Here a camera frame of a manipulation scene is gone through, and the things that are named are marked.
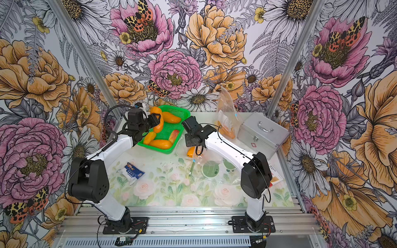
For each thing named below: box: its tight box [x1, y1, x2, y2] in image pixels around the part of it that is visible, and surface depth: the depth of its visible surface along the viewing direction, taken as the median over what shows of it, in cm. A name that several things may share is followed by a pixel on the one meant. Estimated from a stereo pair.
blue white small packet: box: [120, 161, 146, 180], surface depth 91 cm
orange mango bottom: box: [148, 139, 173, 150], surface depth 99 cm
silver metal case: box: [236, 112, 290, 158], surface depth 96 cm
